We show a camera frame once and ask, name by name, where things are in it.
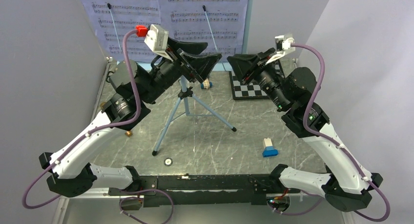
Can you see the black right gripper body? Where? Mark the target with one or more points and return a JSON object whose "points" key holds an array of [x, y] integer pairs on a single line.
{"points": [[258, 66]]}

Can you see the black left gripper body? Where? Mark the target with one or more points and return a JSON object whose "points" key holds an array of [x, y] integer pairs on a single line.
{"points": [[189, 71]]}

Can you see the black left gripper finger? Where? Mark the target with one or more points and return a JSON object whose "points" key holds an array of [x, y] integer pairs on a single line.
{"points": [[188, 47], [207, 63]]}

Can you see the sheet music page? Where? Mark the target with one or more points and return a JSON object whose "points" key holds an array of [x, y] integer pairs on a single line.
{"points": [[220, 23]]}

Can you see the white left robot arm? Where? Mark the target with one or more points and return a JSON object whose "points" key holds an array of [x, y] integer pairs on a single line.
{"points": [[71, 171]]}

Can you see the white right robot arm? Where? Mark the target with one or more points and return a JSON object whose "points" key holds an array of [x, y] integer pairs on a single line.
{"points": [[346, 185]]}

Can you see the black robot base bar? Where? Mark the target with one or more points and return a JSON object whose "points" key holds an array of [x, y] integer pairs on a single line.
{"points": [[254, 189]]}

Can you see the black white chessboard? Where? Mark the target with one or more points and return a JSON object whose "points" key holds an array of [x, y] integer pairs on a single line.
{"points": [[242, 92]]}

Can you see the blue white toy brick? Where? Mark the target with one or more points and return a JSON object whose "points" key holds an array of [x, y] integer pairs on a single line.
{"points": [[269, 149]]}

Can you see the sheet music pages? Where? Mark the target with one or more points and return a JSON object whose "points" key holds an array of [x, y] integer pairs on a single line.
{"points": [[112, 19]]}

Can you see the small round table insert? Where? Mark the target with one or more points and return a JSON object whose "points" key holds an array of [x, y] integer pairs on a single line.
{"points": [[168, 162]]}

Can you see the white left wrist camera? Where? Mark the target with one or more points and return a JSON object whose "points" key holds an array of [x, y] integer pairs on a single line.
{"points": [[156, 39]]}

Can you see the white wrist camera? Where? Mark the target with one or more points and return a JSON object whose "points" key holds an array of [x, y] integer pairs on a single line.
{"points": [[283, 47], [156, 39]]}

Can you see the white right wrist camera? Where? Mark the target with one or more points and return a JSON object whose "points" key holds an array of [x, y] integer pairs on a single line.
{"points": [[283, 47]]}

